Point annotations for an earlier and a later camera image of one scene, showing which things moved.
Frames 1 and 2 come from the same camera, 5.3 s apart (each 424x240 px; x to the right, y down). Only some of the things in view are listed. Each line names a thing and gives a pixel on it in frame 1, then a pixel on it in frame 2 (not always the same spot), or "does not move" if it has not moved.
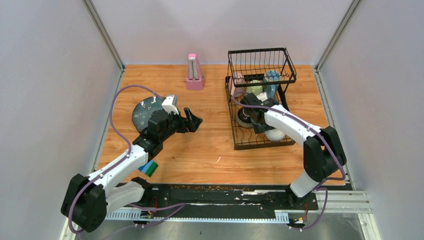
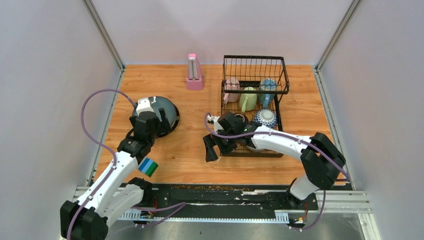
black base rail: [218, 199] does not move
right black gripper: [260, 129] -> [209, 141]
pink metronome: [194, 80] does not move
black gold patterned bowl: [243, 117] does not move
